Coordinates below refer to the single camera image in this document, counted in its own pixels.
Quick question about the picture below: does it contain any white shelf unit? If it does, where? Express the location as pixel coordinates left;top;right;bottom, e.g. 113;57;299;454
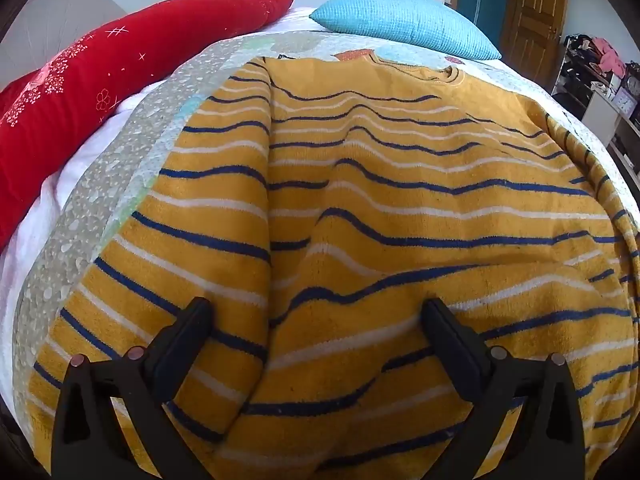
552;35;640;188

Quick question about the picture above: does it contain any light blue pillow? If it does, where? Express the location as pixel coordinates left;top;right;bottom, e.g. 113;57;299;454
310;0;502;61

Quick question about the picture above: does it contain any yellow striped sweater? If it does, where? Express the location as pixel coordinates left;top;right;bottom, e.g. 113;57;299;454
27;55;640;480

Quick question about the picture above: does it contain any heart printed bedspread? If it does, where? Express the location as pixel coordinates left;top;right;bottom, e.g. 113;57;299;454
10;29;640;461

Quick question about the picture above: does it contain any red patterned pillow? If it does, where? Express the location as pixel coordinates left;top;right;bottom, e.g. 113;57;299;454
0;0;296;252

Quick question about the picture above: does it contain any pile of clothes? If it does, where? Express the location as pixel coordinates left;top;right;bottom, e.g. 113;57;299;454
565;34;628;77

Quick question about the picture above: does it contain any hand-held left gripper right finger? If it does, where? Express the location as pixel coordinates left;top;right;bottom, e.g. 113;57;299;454
421;298;587;480

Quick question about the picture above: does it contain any grey round headboard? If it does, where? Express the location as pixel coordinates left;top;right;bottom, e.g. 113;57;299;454
0;0;127;81

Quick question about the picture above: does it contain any wooden door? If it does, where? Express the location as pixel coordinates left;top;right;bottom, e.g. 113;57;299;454
500;0;572;87

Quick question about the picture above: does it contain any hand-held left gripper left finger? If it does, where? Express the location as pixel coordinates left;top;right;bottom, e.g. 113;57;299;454
50;297;213;480

